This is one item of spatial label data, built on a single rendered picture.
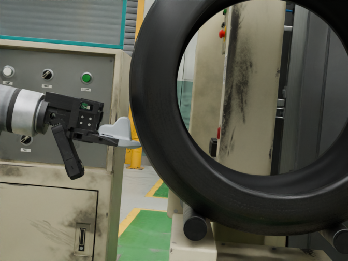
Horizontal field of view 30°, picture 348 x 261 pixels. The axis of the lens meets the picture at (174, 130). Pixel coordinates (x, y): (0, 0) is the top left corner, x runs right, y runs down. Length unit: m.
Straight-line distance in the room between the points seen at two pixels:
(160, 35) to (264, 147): 0.51
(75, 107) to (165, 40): 0.23
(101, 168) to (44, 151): 0.18
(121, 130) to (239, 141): 0.39
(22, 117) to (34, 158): 0.75
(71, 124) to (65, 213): 0.74
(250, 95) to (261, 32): 0.15
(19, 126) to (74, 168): 0.13
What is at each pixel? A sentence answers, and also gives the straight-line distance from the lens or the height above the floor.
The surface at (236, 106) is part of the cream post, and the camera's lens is 1.57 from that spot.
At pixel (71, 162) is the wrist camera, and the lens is 1.30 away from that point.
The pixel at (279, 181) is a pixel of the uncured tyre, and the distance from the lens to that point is 1.48.
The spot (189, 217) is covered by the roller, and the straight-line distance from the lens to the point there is 1.23.
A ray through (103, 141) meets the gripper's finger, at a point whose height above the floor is 1.04.
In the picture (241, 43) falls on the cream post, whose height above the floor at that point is 1.28.
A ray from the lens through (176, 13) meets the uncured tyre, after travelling 1.19.
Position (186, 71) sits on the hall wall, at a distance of 10.44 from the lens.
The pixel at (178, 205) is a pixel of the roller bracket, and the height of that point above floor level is 0.88.
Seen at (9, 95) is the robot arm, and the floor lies 1.12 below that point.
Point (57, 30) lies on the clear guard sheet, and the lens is 2.00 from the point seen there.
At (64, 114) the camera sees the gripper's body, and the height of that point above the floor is 1.09.
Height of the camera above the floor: 1.14
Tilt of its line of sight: 3 degrees down
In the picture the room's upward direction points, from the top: 5 degrees clockwise
